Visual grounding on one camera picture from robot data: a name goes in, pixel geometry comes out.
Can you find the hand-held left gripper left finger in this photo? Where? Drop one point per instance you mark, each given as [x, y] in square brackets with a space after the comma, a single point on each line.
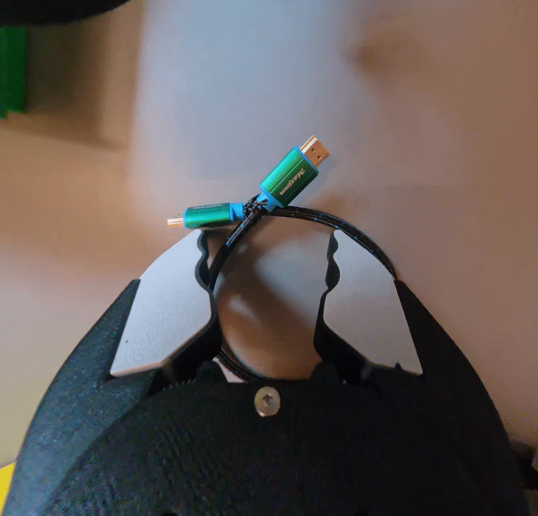
[168, 314]

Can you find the green plastic bin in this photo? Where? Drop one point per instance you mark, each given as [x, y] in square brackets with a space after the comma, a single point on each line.
[12, 70]

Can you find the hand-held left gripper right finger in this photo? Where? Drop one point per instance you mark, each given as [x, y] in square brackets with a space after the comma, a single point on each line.
[370, 318]

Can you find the yellow plastic bin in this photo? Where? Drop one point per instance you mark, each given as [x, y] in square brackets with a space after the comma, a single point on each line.
[6, 482]

